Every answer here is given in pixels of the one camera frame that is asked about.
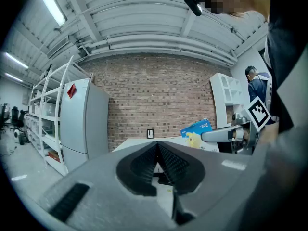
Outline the black head-worn camera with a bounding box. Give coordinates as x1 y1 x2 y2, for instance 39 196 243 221
184 0 203 17

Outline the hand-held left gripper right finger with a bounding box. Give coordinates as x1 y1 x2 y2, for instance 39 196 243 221
157 141 262 231

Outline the person's right forearm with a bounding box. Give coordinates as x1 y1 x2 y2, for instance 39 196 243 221
258 124 281 144

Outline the red diamond sticker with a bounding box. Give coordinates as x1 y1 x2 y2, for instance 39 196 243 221
66 83 77 99

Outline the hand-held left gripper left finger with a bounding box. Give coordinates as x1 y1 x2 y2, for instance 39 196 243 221
38 141 174 231

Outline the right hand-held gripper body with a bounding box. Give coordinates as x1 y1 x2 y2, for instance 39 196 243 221
231 96 272 155

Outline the grey refrigerator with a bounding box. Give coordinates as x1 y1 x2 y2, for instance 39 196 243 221
60 78 110 173

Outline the white arched cabinet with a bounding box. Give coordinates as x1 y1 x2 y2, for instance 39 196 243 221
209 72 245 129

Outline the ceiling tube light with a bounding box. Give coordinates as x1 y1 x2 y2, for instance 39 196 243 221
4 52 29 69
38 0 68 26
4 72 24 83

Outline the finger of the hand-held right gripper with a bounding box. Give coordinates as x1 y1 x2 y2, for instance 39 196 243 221
201 126 243 143

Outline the blue cartoon box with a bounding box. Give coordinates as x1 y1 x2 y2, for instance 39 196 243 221
180 118 214 150

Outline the ceiling air vent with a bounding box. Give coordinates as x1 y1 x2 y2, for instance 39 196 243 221
47 35 71 59

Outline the person's black top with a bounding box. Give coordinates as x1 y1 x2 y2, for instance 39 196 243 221
264 15 308 134

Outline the white shelving rack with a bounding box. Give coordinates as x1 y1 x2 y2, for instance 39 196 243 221
25 55 93 177

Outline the black office chair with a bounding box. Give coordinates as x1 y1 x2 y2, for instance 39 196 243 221
0 103 11 133
10 106 26 130

